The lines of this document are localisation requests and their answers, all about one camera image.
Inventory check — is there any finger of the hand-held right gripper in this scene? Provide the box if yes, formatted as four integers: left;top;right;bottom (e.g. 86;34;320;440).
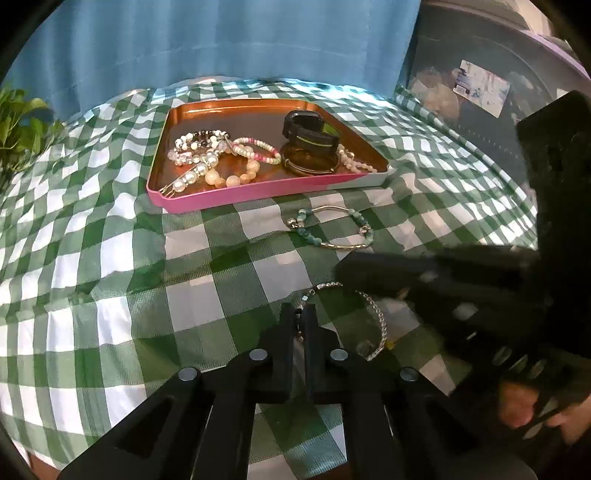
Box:
406;288;546;380
336;247;541;297

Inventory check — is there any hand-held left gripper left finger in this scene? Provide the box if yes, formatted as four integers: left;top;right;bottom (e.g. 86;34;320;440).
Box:
58;302;297;480

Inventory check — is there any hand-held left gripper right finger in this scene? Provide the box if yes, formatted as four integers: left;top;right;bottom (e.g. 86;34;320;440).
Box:
302;304;536;480

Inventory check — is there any silver chain bracelet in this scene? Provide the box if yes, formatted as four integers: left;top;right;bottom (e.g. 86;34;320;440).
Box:
295;281;389;361

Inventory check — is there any pale pink beaded bracelet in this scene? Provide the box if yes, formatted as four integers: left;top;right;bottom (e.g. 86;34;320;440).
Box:
337;144;380;174

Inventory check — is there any black wrist watch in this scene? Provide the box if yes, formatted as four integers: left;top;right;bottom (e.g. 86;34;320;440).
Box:
283;110;340;158

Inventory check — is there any pink green beaded bracelet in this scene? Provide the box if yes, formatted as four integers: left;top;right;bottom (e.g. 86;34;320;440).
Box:
231;137;282;165

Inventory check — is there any large pearl bead bracelet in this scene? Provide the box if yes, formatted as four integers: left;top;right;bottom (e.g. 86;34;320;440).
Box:
159;154;220;197

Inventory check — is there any orange metal tray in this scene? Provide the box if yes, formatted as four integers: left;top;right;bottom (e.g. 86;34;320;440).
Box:
147;98;398;214

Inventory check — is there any white black beaded bracelet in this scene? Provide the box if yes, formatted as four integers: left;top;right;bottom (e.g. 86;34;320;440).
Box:
167;130;232;167

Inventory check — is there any person's right hand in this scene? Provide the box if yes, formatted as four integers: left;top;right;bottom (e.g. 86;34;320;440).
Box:
499;381;591;446

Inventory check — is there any white bin label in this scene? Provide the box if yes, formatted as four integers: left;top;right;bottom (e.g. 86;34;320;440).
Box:
453;59;511;118

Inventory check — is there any clear plastic storage bin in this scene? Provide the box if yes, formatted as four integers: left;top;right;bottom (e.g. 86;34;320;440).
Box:
392;0;591;195

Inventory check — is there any gold bangle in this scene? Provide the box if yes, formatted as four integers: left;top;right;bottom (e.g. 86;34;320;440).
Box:
281;143;341;177

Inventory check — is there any green checked tablecloth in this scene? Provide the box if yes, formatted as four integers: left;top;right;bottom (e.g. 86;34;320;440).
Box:
0;76;555;480

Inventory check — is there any blue curtain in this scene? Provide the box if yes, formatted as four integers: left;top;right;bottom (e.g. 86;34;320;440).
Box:
9;0;421;134

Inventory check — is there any potted green plant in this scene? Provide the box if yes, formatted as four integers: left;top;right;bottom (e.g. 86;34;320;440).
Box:
0;85;68;185

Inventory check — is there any turquoise beaded bracelet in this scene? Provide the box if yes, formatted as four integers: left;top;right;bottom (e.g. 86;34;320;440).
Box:
286;205;376;252

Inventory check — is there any cream pearl bracelet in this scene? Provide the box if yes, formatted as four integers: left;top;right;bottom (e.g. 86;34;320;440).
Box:
203;157;262;188

